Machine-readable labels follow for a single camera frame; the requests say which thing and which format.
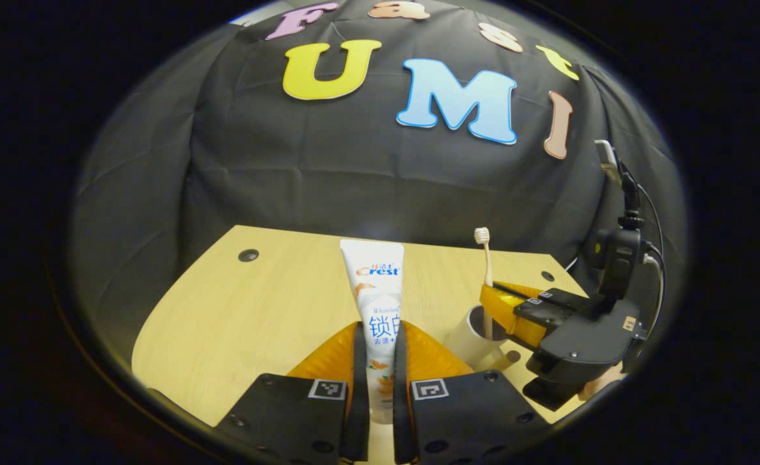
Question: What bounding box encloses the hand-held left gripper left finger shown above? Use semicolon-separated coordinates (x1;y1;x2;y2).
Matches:
215;321;371;465

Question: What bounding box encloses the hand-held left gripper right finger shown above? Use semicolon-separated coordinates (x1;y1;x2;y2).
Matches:
393;320;552;465

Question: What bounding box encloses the white toothbrush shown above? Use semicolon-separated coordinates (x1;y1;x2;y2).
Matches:
474;227;494;340

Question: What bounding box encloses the white cup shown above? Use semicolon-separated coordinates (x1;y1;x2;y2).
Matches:
443;305;509;372

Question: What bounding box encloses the white toothpaste tube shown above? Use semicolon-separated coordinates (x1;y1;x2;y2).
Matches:
339;239;405;425

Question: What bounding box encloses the light wooden desktop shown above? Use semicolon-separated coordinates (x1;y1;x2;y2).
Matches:
131;225;613;465

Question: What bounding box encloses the black backdrop cloth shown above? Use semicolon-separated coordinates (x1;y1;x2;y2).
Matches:
70;0;688;362

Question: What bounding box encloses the black cable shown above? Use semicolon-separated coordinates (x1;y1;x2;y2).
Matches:
635;184;667;317

